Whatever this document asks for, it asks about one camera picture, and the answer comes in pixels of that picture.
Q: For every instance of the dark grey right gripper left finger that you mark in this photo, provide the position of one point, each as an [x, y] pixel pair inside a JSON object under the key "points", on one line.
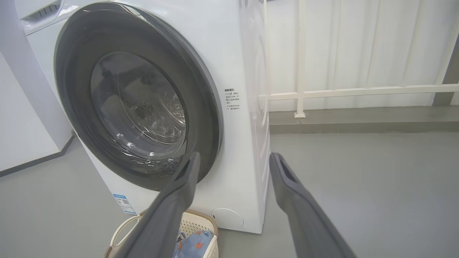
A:
{"points": [[161, 218]]}

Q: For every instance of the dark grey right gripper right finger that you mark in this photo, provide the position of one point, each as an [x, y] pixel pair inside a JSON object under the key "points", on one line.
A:
{"points": [[308, 222]]}

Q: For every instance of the white curtain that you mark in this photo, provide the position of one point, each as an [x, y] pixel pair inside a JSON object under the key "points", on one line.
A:
{"points": [[358, 43]]}

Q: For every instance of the white front-load washing machine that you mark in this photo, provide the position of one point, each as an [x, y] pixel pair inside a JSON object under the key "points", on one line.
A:
{"points": [[235, 172]]}

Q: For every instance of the dark round washing machine door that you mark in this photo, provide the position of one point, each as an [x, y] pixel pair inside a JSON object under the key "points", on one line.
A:
{"points": [[79, 89]]}

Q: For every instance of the cream perforated laundry basket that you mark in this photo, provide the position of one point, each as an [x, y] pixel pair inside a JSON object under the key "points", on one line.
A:
{"points": [[199, 225]]}

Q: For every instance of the cream metal railing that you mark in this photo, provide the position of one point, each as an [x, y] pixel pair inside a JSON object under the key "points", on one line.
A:
{"points": [[301, 71]]}

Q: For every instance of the blue patterned garment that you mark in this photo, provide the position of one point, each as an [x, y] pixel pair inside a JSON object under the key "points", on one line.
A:
{"points": [[195, 245]]}

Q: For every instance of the blue energy label sticker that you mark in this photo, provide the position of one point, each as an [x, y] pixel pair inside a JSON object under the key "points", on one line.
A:
{"points": [[124, 203]]}

